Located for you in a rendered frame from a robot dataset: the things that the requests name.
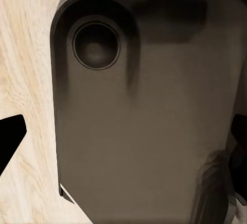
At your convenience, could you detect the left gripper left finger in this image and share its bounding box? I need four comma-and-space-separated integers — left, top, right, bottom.
0, 114, 27, 175

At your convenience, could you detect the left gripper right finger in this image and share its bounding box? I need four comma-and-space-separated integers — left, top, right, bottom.
231, 114, 247, 155

